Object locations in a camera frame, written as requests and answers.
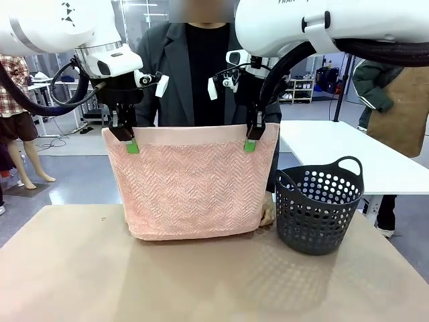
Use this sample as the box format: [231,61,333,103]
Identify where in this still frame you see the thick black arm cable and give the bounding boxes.
[0,62,90,117]
[259,38,429,113]

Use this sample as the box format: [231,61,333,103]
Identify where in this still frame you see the white shoe rack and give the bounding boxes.
[280,78,316,105]

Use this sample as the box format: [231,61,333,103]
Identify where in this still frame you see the white fisheye camera bracket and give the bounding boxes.
[133,69,171,99]
[206,68,240,101]

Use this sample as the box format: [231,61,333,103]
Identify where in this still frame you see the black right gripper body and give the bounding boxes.
[239,68,269,108]

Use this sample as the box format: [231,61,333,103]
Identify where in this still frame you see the beige mannequin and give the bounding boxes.
[0,112,57,191]

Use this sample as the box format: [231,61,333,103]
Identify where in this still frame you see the black floor cable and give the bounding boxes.
[35,135,68,152]

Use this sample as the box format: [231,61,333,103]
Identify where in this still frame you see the black bags pile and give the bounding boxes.
[316,66,342,95]

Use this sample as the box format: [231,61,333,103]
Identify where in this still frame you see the dark grey perforated basket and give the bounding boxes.
[274,156,365,256]

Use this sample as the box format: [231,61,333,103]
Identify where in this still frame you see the pink herringbone towel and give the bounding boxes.
[101,123,281,242]

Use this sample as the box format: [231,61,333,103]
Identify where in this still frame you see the white left fisheye camera bracket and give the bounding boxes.
[133,69,171,99]

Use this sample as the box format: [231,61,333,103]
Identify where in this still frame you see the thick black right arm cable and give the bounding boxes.
[259,38,429,113]

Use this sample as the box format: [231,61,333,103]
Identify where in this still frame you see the red plaid shirt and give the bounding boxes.
[0,55,34,118]

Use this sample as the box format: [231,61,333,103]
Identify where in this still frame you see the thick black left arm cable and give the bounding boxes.
[0,62,90,117]

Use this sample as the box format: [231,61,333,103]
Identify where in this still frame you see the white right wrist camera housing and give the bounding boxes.
[225,49,251,67]

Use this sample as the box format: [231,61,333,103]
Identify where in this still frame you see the person in grey blazer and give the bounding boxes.
[135,20,282,195]

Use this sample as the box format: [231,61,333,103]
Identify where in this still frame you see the person's left hand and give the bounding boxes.
[258,193,278,227]

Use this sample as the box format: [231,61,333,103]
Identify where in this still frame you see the grey mannequin base plate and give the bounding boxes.
[0,180,52,199]

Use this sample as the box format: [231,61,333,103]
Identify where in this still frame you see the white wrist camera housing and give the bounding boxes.
[87,50,144,78]
[225,49,251,67]

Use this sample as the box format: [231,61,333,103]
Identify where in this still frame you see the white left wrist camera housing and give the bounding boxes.
[87,50,144,78]

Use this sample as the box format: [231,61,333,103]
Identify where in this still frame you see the white workbench table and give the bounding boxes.
[61,78,111,133]

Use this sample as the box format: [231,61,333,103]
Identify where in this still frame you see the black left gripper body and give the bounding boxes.
[89,74,145,117]

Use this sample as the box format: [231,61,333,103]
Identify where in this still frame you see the white right fisheye camera bracket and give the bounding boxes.
[206,68,240,101]

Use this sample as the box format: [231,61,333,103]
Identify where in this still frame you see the person in brown apron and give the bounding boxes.
[352,58,429,238]

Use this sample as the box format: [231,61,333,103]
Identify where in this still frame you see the black pole stand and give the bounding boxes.
[333,53,356,123]

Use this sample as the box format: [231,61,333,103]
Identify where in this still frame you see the white height-adjustable desk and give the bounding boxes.
[27,76,64,138]

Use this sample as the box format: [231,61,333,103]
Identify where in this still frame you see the brown shorts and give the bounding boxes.
[0,112,40,144]

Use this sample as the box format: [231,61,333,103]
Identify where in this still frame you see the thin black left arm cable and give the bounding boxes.
[50,59,101,108]

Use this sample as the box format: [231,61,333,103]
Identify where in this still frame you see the purple garment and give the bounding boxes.
[0,142,17,172]

